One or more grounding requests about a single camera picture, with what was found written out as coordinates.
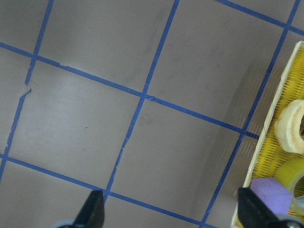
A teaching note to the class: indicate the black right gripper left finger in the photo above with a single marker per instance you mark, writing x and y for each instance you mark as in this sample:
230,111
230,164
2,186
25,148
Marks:
92,213

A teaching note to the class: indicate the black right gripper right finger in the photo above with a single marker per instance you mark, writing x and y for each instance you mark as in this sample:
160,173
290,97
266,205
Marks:
253,213

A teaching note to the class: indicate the yellow tape roll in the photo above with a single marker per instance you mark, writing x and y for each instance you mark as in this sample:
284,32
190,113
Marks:
291,176

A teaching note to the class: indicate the purple foam block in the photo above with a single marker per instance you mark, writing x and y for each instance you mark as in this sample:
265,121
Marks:
273,194

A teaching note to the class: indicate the yellow plastic basket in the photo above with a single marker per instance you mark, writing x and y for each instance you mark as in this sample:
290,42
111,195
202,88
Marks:
269,155

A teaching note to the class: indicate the pale toy banana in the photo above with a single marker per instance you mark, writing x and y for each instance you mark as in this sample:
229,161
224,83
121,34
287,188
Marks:
287,127

